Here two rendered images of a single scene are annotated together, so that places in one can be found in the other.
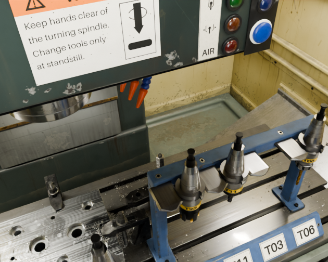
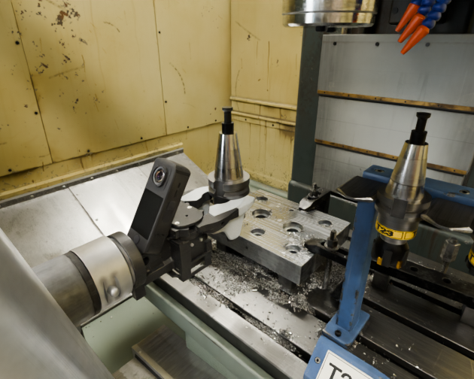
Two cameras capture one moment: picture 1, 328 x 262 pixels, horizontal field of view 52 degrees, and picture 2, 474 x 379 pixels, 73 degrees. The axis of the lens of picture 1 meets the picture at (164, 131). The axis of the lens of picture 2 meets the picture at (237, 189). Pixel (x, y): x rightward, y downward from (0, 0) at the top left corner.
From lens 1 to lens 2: 50 cm
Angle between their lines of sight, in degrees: 55
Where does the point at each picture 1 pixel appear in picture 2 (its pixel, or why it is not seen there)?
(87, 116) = not seen: hidden behind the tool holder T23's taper
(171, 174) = not seen: hidden behind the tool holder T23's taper
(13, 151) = (328, 172)
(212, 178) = (453, 212)
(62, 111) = (310, 13)
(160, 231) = (348, 271)
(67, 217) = (300, 216)
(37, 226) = (275, 206)
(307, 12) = not seen: outside the picture
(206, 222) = (445, 367)
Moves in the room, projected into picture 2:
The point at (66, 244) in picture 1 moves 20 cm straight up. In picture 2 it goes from (274, 227) to (279, 148)
